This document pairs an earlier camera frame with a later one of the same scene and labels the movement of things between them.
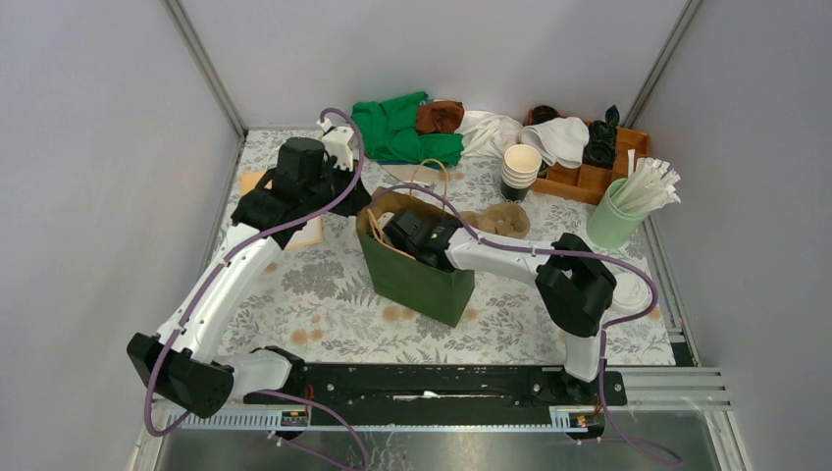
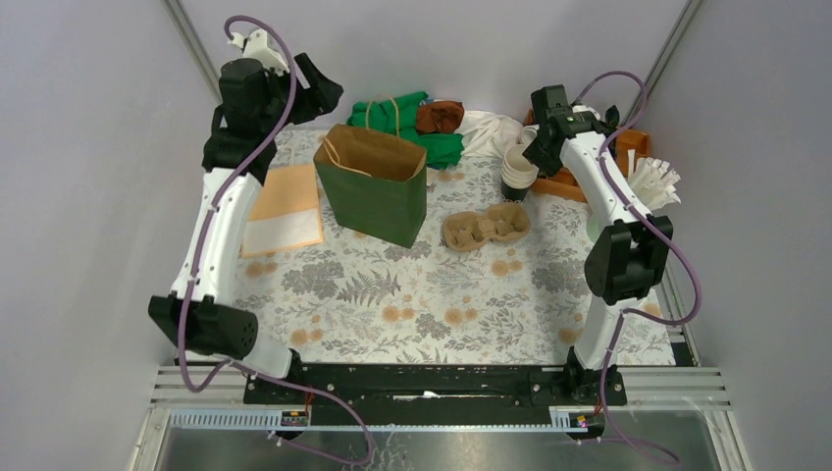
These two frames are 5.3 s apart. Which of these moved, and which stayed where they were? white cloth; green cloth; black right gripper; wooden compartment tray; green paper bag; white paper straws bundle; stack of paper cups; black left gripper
Moved: black left gripper; green paper bag; black right gripper
Stayed: stack of paper cups; white paper straws bundle; white cloth; wooden compartment tray; green cloth
